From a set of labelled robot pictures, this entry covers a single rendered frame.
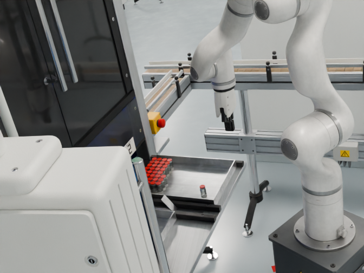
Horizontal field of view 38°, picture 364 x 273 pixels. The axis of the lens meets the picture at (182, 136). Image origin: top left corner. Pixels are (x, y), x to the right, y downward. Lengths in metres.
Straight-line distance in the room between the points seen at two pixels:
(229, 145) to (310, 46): 1.64
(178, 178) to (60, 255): 1.18
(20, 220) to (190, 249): 0.90
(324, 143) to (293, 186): 1.97
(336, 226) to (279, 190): 1.76
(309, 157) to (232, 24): 0.46
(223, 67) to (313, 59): 0.42
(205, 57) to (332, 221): 0.63
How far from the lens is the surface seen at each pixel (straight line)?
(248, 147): 2.98
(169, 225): 1.81
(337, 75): 2.65
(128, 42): 2.04
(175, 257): 1.72
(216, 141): 3.02
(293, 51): 1.45
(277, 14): 1.36
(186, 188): 2.00
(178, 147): 4.06
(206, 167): 2.10
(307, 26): 1.46
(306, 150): 1.47
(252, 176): 3.10
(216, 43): 1.67
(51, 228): 0.91
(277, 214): 3.24
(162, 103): 2.57
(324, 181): 1.58
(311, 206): 1.65
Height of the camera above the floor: 2.00
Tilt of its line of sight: 29 degrees down
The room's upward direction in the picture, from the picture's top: 11 degrees counter-clockwise
